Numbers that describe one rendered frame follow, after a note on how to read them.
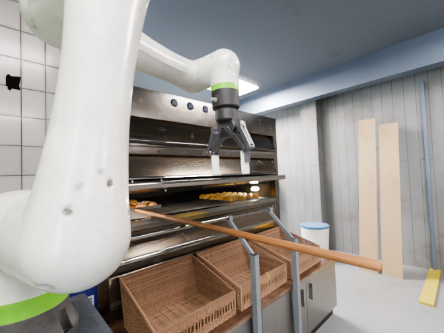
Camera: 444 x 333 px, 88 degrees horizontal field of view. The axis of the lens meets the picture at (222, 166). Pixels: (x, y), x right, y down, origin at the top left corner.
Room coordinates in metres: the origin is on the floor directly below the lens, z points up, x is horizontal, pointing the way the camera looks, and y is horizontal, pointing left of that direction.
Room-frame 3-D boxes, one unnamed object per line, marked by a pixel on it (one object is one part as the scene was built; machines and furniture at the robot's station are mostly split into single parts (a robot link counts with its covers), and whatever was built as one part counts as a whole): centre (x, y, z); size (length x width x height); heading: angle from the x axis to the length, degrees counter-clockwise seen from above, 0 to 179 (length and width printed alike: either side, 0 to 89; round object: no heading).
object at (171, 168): (2.05, 0.06, 1.54); 1.79 x 0.11 x 0.19; 132
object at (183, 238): (2.05, 0.06, 1.02); 1.79 x 0.11 x 0.19; 132
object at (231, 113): (0.75, -0.02, 1.63); 0.08 x 0.07 x 0.09; 43
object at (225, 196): (2.76, -0.07, 1.21); 0.61 x 0.48 x 0.06; 42
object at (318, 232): (3.90, -1.52, 0.28); 0.46 x 0.46 x 0.57
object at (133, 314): (1.46, 0.31, 0.72); 0.56 x 0.49 x 0.28; 133
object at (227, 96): (0.75, -0.02, 1.70); 0.12 x 0.09 x 0.06; 133
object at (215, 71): (0.75, -0.01, 1.80); 0.13 x 0.11 x 0.14; 60
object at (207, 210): (2.06, 0.08, 1.16); 1.80 x 0.06 x 0.04; 132
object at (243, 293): (1.86, -0.13, 0.72); 0.56 x 0.49 x 0.28; 134
